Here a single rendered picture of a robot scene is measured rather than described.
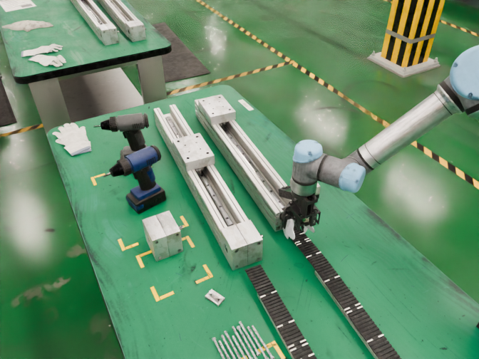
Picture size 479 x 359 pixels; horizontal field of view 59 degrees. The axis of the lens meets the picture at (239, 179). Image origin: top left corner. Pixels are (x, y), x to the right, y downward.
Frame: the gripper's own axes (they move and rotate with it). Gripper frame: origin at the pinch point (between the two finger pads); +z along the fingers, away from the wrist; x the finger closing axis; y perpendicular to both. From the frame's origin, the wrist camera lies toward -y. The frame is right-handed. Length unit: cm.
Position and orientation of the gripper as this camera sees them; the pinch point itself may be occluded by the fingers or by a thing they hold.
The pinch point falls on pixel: (294, 231)
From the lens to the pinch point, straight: 139.7
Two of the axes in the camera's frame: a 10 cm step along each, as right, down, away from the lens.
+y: 4.0, 5.8, -7.1
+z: 0.1, 7.7, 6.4
